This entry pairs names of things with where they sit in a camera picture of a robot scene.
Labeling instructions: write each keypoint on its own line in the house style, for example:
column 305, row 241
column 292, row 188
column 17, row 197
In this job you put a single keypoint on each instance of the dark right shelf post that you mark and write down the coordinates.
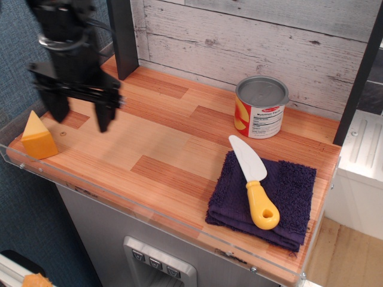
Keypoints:
column 365, row 67

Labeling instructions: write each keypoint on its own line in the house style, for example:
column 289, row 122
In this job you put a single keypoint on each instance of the dark left shelf post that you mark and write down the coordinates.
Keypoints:
column 124, row 40

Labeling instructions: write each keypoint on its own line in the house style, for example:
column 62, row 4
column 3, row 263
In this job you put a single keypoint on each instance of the yellow cheese wedge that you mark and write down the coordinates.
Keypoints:
column 37, row 140

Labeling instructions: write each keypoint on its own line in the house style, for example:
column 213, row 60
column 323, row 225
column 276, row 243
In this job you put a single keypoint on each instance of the clear acrylic table guard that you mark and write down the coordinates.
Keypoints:
column 161, row 157

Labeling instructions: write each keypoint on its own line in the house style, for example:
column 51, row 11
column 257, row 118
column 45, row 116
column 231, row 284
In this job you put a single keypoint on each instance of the white toy sink unit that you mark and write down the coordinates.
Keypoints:
column 355, row 197

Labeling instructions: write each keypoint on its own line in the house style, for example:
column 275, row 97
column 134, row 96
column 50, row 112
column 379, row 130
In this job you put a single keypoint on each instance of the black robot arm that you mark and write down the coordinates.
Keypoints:
column 68, row 34

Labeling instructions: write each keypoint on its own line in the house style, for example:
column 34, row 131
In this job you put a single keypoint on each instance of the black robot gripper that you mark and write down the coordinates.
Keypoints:
column 74, row 71

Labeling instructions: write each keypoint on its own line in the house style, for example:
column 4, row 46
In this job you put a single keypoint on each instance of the grey toy fridge cabinet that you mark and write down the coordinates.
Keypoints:
column 103, row 228

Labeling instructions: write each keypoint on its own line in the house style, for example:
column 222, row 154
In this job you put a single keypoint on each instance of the white black corner object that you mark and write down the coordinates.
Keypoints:
column 14, row 267

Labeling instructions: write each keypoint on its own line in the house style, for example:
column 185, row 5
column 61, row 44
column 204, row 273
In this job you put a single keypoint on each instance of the dark shelf post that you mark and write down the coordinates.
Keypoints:
column 124, row 40
column 365, row 67

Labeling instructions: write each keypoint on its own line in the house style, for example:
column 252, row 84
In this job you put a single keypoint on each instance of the toy knife yellow handle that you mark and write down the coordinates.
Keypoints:
column 254, row 182

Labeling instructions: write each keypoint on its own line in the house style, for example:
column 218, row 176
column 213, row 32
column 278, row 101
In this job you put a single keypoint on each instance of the orange sponge piece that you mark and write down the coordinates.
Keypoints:
column 36, row 280

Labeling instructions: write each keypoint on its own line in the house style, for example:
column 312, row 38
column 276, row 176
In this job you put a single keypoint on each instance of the silver dispenser button panel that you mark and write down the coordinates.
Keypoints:
column 150, row 266

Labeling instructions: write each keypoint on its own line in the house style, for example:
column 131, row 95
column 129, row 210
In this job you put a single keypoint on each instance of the folded purple towel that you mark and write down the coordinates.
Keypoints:
column 288, row 190

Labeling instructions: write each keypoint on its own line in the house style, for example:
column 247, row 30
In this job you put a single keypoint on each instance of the toy tin can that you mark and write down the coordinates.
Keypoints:
column 259, row 106

